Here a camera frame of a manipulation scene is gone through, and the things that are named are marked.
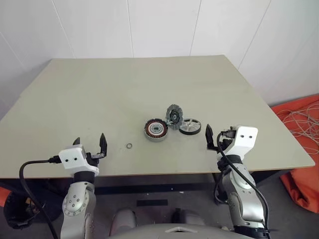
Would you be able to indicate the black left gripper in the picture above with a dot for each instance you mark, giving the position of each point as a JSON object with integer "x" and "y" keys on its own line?
{"x": 93, "y": 161}

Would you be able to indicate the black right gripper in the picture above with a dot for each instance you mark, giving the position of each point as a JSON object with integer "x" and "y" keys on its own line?
{"x": 225, "y": 144}

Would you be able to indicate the silver black-rimmed motor rotor cap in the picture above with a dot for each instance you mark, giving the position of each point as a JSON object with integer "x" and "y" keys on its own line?
{"x": 190, "y": 126}

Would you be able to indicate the grey motor gear disc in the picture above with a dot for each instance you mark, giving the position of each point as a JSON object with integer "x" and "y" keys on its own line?
{"x": 174, "y": 117}

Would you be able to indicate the silver motor stator housing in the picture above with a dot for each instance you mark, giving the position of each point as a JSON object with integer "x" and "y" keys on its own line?
{"x": 156, "y": 130}

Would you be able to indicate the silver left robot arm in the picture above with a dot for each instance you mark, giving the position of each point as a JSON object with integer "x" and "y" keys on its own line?
{"x": 74, "y": 199}

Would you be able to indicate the grey rounded shape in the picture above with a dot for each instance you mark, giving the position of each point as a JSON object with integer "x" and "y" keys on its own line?
{"x": 123, "y": 220}

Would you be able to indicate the small orange cloth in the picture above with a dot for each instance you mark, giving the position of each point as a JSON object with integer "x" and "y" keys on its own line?
{"x": 3, "y": 196}

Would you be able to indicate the black bucket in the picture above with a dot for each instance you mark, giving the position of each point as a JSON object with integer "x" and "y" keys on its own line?
{"x": 15, "y": 219}

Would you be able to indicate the grey robot torso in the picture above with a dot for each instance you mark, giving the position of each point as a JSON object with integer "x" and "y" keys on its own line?
{"x": 149, "y": 232}

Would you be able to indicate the large orange cloth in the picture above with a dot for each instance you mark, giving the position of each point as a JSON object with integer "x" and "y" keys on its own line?
{"x": 306, "y": 184}

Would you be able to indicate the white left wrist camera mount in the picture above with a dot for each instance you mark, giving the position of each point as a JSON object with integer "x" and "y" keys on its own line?
{"x": 72, "y": 159}

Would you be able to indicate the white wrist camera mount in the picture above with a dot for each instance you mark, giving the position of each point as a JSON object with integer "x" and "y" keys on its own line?
{"x": 245, "y": 139}
{"x": 72, "y": 159}

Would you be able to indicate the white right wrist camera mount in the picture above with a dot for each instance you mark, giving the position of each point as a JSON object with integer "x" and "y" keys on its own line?
{"x": 245, "y": 139}

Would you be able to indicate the black table frame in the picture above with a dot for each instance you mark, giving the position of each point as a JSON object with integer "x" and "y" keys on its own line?
{"x": 149, "y": 190}

